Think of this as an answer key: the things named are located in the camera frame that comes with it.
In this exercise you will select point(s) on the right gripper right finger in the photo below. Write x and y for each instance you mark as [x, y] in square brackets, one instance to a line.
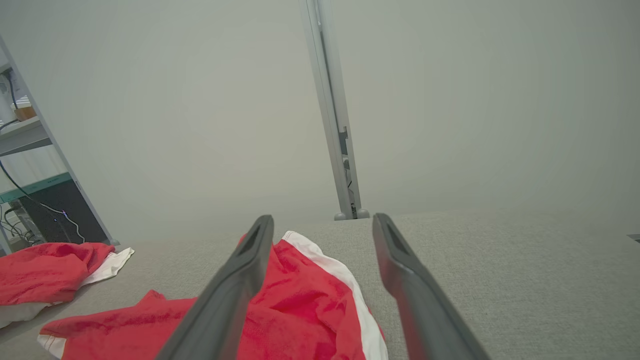
[425, 315]

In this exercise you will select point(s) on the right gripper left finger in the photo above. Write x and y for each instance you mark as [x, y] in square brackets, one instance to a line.
[220, 310]

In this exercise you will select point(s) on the red shorts white trim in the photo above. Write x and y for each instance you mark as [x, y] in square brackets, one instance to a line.
[300, 310]

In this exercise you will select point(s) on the red basketball jersey white sleeves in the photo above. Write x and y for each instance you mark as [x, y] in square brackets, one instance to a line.
[45, 270]

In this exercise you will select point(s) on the black box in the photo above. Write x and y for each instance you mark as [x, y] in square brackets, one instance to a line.
[60, 210]

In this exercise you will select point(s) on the grey metal shelf rack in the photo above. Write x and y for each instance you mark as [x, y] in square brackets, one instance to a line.
[55, 145]

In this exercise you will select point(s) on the brown wooden item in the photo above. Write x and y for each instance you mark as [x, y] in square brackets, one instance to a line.
[25, 113]

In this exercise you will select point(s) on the grey cylindrical post foot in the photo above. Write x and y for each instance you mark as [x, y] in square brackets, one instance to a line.
[340, 216]
[363, 214]

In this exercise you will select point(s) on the grey metal partition post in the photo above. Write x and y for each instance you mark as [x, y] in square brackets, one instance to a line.
[332, 100]

